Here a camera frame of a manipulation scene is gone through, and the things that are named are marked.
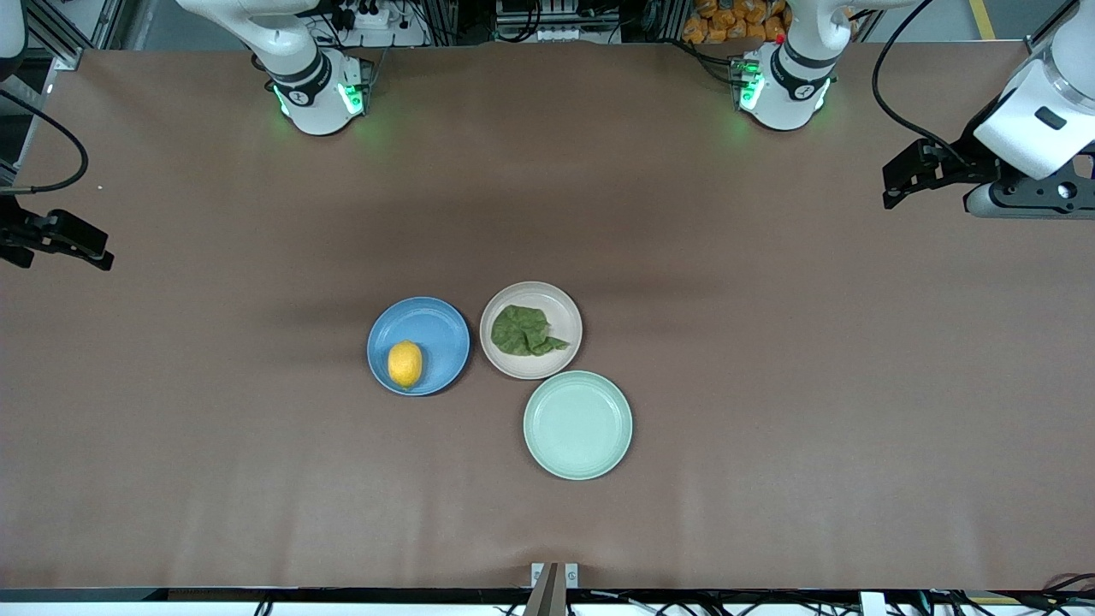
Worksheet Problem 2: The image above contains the yellow lemon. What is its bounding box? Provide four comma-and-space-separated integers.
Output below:
388, 340, 423, 390

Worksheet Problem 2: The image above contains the light green plate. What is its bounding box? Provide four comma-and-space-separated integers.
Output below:
523, 370, 634, 481

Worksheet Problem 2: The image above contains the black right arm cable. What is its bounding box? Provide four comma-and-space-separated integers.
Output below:
0, 88, 90, 194

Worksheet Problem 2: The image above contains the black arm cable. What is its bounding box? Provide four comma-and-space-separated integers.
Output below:
0, 88, 90, 194
872, 0, 976, 168

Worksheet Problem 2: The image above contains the white power strip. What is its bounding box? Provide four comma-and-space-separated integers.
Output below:
329, 0, 429, 48

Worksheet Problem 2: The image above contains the beige plate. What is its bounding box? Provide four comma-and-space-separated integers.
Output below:
479, 281, 583, 380

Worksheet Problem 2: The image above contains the blue plate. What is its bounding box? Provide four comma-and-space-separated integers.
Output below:
367, 296, 471, 397

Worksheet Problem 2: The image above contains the green lettuce leaf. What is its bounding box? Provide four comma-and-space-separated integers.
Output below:
491, 305, 571, 358

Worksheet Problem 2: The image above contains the black base cable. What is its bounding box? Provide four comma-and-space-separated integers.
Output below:
667, 38, 741, 86

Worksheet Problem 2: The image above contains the brown table cover sheet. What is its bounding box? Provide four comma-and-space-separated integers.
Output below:
0, 41, 1095, 591

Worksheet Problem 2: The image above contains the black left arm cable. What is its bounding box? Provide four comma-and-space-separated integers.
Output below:
872, 0, 976, 168

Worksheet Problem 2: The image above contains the bag of orange fruits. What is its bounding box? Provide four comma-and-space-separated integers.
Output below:
682, 0, 792, 45

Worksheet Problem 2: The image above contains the silver aluminium frame post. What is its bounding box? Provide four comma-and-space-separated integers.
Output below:
1022, 0, 1079, 54
26, 0, 86, 69

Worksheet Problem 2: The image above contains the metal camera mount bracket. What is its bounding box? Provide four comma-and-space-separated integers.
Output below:
524, 561, 580, 616

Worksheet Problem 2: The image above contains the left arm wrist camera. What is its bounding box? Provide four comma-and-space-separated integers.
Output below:
965, 178, 1095, 220

